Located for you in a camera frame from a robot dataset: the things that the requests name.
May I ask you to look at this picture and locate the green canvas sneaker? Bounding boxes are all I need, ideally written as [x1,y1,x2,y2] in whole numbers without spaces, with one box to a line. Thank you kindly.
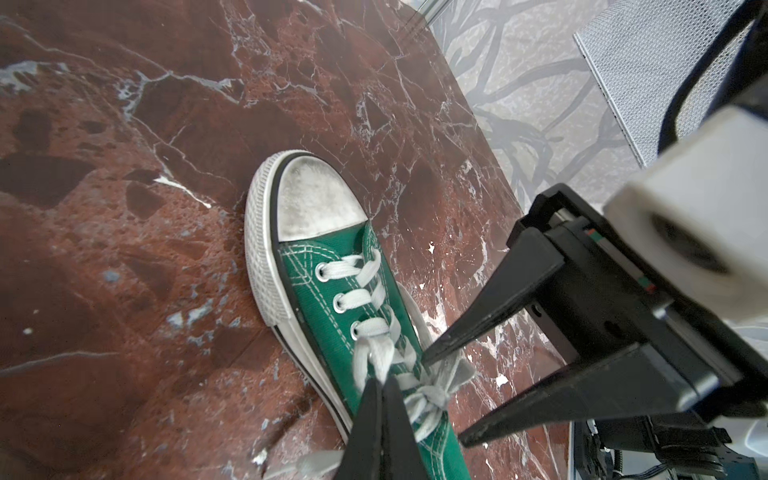
[244,150,475,479]

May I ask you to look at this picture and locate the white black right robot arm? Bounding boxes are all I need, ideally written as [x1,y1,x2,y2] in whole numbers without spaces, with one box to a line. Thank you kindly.
[422,184,767,479]

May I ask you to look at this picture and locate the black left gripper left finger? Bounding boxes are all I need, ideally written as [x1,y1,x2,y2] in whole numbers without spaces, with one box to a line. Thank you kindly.
[333,378,383,480]

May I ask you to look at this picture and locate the white shoelace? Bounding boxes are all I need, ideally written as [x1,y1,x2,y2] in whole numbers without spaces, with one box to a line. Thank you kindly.
[258,241,474,479]

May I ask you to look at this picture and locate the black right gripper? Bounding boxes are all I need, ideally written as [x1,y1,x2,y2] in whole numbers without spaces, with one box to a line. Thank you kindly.
[422,184,767,447]

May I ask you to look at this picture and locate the white wire mesh basket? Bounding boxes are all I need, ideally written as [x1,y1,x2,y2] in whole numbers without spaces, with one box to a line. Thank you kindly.
[574,0,740,168]

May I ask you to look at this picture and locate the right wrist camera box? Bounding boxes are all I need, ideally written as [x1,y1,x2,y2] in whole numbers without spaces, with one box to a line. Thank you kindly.
[604,106,767,321]

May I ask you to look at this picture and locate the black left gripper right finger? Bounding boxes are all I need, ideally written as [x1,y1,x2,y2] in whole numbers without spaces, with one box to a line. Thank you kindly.
[382,377,429,480]

